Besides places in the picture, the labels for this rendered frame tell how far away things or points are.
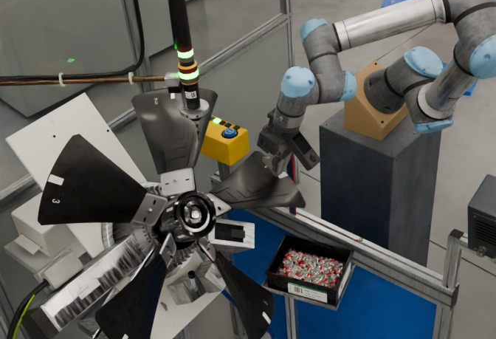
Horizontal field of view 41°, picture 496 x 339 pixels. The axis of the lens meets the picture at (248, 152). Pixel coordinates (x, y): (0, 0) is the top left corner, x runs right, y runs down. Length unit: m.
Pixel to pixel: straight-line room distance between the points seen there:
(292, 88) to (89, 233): 0.67
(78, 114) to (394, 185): 1.03
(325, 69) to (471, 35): 0.36
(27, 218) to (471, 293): 1.90
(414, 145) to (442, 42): 2.74
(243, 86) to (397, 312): 1.24
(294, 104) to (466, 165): 2.25
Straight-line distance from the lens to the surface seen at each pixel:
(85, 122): 1.90
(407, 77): 2.09
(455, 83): 1.86
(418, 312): 2.12
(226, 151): 2.13
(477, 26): 1.71
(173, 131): 1.74
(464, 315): 3.04
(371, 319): 2.27
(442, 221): 3.42
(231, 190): 1.79
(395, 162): 2.18
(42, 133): 1.85
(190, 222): 1.63
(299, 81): 1.60
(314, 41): 1.71
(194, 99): 1.55
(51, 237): 2.14
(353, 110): 2.21
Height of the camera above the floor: 2.31
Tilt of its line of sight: 37 degrees down
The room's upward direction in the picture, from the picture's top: 6 degrees counter-clockwise
